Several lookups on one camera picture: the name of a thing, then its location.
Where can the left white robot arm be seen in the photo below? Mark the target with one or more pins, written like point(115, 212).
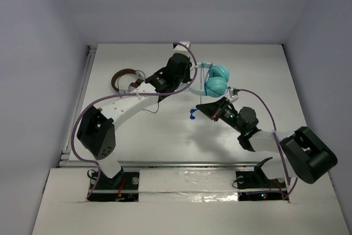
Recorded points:
point(97, 127)

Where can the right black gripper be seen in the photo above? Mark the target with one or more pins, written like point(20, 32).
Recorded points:
point(215, 110)

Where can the brown silver headphones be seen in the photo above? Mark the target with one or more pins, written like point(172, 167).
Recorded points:
point(127, 80)

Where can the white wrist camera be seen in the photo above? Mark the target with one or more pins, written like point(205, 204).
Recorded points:
point(181, 47)
point(233, 95)

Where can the teal white headphones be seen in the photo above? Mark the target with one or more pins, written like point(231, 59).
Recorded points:
point(215, 82)

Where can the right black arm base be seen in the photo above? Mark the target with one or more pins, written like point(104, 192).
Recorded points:
point(255, 186)

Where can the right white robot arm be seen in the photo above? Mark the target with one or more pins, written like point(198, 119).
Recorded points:
point(306, 156)

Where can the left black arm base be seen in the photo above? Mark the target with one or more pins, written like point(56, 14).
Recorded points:
point(122, 188)

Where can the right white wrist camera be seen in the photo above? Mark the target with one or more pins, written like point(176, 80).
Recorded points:
point(233, 95)

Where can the white foam taped block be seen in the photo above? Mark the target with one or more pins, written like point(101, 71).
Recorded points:
point(186, 186)

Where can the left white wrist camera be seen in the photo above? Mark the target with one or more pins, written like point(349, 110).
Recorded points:
point(181, 47)

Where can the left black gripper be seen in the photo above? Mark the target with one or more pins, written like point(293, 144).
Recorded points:
point(186, 69)

